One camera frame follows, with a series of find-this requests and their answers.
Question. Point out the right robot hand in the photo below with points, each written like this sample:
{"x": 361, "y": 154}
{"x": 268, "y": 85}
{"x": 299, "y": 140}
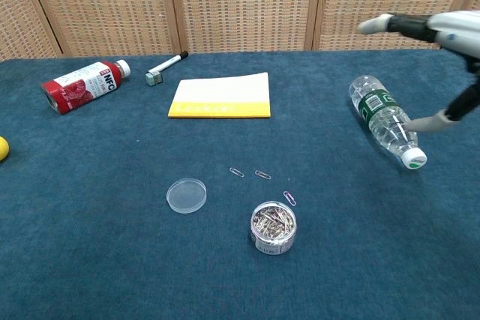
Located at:
{"x": 457, "y": 31}

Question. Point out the purple paperclip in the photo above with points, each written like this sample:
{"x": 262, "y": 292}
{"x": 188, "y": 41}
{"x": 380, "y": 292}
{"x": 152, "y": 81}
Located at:
{"x": 290, "y": 198}

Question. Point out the silver paperclip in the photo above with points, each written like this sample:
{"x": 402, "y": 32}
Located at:
{"x": 263, "y": 175}
{"x": 236, "y": 172}

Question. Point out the clear jar of paperclips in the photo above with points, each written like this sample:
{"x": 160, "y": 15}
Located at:
{"x": 273, "y": 245}

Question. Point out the clear round plastic lid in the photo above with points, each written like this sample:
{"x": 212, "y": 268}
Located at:
{"x": 186, "y": 196}

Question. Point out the clear water bottle green label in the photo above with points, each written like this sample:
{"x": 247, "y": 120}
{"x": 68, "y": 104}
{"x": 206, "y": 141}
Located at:
{"x": 378, "y": 110}

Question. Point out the yellow white notebook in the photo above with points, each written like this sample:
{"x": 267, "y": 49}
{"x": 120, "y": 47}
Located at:
{"x": 221, "y": 97}

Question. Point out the silver metal paper clips pile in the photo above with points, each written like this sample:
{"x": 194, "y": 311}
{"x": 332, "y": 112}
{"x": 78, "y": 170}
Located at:
{"x": 273, "y": 220}

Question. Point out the white marker black cap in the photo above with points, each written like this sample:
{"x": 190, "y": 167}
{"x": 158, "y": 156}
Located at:
{"x": 168, "y": 62}

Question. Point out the red juice bottle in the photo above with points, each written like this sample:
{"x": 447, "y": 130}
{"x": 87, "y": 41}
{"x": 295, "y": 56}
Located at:
{"x": 82, "y": 85}

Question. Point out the blue table cloth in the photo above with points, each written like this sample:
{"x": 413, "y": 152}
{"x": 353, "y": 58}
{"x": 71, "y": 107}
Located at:
{"x": 112, "y": 241}

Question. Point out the yellow ball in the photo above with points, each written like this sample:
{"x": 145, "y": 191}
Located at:
{"x": 3, "y": 148}

